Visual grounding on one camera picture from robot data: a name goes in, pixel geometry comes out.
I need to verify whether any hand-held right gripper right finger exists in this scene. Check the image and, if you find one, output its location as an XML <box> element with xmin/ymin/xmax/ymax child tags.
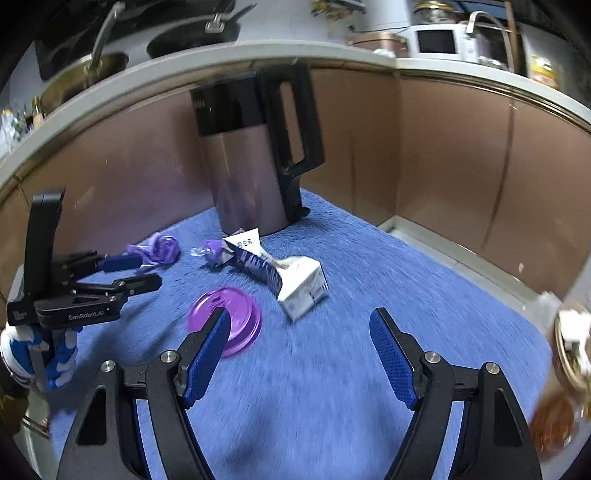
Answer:
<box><xmin>369</xmin><ymin>307</ymin><xmax>543</xmax><ymax>480</ymax></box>

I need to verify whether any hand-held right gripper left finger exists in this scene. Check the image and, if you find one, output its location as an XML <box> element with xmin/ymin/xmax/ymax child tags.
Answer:
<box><xmin>55</xmin><ymin>308</ymin><xmax>232</xmax><ymax>480</ymax></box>

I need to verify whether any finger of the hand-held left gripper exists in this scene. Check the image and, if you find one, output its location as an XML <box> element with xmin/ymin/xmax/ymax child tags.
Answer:
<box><xmin>69</xmin><ymin>273</ymin><xmax>162</xmax><ymax>301</ymax></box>
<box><xmin>60</xmin><ymin>251</ymin><xmax>145</xmax><ymax>278</ymax></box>

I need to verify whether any purple wrapper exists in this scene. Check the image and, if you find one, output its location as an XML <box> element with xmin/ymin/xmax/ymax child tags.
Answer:
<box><xmin>191</xmin><ymin>237</ymin><xmax>229</xmax><ymax>267</ymax></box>
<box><xmin>126</xmin><ymin>232</ymin><xmax>181</xmax><ymax>266</ymax></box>

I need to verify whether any white and blue carton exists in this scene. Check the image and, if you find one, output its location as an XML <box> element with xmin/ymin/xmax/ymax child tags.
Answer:
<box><xmin>222</xmin><ymin>227</ymin><xmax>329</xmax><ymax>322</ymax></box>

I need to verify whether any blue fluffy blanket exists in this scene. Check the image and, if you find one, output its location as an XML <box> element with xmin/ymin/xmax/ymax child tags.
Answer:
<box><xmin>46</xmin><ymin>187</ymin><xmax>555</xmax><ymax>480</ymax></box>

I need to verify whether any purple plastic lid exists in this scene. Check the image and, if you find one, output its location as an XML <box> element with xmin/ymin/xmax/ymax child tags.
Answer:
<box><xmin>187</xmin><ymin>286</ymin><xmax>263</xmax><ymax>358</ymax></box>

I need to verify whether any steel electric kettle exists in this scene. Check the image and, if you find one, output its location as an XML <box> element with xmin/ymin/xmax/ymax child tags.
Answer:
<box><xmin>189</xmin><ymin>62</ymin><xmax>326</xmax><ymax>236</ymax></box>

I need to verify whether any gold frying pan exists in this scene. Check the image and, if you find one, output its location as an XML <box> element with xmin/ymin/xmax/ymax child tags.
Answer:
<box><xmin>39</xmin><ymin>0</ymin><xmax>130</xmax><ymax>109</ymax></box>

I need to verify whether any amber tea bottle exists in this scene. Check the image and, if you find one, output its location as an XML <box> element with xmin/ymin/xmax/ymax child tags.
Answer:
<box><xmin>529</xmin><ymin>388</ymin><xmax>583</xmax><ymax>460</ymax></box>

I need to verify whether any brown kitchen counter cabinet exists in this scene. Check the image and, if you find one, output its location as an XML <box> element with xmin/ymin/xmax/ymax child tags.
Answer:
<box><xmin>0</xmin><ymin>39</ymin><xmax>591</xmax><ymax>315</ymax></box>

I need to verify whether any black stove hob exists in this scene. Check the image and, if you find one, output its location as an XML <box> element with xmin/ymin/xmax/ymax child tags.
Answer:
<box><xmin>34</xmin><ymin>0</ymin><xmax>259</xmax><ymax>81</ymax></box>

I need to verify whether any black frying pan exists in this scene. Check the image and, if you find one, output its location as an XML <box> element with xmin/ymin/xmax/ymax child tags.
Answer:
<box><xmin>147</xmin><ymin>4</ymin><xmax>257</xmax><ymax>58</ymax></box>

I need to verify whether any pink pot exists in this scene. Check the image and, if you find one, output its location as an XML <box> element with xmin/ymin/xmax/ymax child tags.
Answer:
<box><xmin>347</xmin><ymin>31</ymin><xmax>409</xmax><ymax>58</ymax></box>

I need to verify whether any white microwave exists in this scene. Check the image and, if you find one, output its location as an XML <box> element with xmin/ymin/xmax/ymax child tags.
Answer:
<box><xmin>412</xmin><ymin>23</ymin><xmax>481</xmax><ymax>63</ymax></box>

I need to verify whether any chrome faucet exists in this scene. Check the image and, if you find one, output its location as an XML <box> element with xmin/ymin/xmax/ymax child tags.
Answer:
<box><xmin>466</xmin><ymin>11</ymin><xmax>515</xmax><ymax>70</ymax></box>

